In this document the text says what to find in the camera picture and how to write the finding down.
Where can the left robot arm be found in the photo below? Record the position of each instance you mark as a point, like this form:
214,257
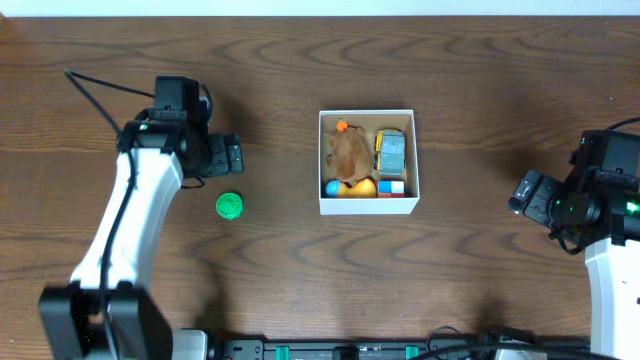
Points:
106,311

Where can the yellow grey toy truck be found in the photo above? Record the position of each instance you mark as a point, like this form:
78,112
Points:
389,151

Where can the orange toy duck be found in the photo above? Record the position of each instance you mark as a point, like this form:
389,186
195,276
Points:
365,188

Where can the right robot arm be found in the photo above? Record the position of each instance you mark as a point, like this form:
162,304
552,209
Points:
611,255

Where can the brown plush bear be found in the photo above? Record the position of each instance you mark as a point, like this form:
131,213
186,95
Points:
349,160

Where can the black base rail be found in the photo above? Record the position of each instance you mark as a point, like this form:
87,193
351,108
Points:
345,350

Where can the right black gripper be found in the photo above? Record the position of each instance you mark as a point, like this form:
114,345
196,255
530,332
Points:
531,197

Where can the multicolour puzzle cube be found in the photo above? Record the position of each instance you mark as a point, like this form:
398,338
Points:
390,189

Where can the white cardboard box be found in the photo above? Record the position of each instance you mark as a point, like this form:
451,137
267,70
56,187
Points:
370,121

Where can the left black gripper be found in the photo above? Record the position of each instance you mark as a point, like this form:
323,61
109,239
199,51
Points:
226,153

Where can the green ridged ball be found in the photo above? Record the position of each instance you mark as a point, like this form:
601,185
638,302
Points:
230,205

